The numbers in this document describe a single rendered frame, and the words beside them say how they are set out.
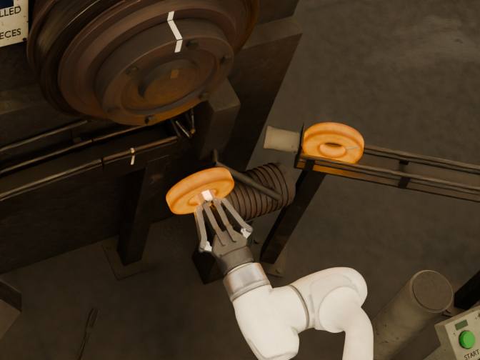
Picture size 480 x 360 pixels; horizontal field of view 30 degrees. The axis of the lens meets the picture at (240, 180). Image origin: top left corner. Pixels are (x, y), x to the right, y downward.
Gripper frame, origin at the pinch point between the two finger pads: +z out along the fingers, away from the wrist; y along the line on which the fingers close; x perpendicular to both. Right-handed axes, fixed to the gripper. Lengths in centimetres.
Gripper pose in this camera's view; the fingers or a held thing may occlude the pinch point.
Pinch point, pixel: (201, 188)
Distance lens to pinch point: 197.8
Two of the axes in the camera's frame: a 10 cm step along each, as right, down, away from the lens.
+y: 8.8, -2.9, 3.7
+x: 2.2, -4.4, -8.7
